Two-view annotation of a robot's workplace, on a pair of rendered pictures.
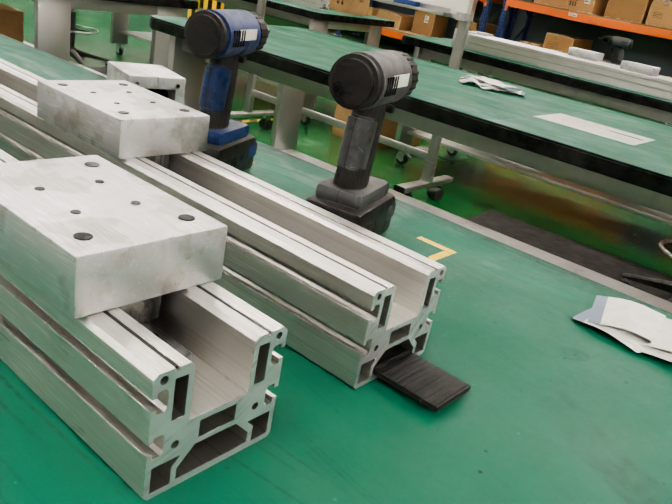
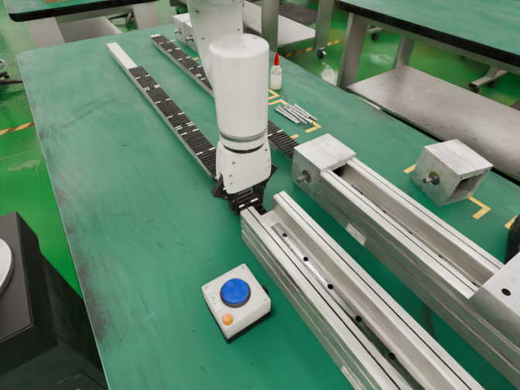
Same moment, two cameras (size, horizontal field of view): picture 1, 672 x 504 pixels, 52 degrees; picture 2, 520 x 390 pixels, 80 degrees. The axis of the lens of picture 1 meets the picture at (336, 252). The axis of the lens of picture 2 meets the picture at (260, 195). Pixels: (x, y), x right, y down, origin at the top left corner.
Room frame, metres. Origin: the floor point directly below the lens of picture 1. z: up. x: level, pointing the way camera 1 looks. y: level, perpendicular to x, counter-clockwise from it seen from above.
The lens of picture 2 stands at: (0.44, 0.56, 1.28)
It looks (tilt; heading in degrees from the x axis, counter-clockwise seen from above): 45 degrees down; 20
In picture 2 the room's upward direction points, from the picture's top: straight up
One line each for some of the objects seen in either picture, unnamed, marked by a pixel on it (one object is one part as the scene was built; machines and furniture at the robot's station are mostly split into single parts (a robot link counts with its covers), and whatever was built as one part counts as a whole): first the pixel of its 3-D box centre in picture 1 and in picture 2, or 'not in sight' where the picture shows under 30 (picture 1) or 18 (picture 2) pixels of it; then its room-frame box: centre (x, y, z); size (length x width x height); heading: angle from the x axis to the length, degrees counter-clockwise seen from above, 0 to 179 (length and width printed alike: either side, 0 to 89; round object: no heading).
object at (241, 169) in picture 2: not in sight; (244, 159); (0.85, 0.74, 0.92); 0.10 x 0.07 x 0.11; 143
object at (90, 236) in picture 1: (86, 241); not in sight; (0.43, 0.17, 0.87); 0.16 x 0.11 x 0.07; 53
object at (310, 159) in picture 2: not in sight; (317, 169); (0.98, 0.62, 0.83); 0.12 x 0.09 x 0.10; 143
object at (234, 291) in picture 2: not in sight; (235, 292); (0.64, 0.67, 0.84); 0.04 x 0.04 x 0.02
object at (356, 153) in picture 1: (371, 143); not in sight; (0.81, -0.02, 0.89); 0.20 x 0.08 x 0.22; 159
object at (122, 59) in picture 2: not in sight; (150, 91); (1.22, 1.24, 0.79); 0.96 x 0.04 x 0.03; 53
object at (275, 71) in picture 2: not in sight; (276, 70); (1.42, 0.86, 0.84); 0.04 x 0.04 x 0.12
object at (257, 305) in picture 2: not in sight; (241, 299); (0.64, 0.67, 0.81); 0.10 x 0.08 x 0.06; 143
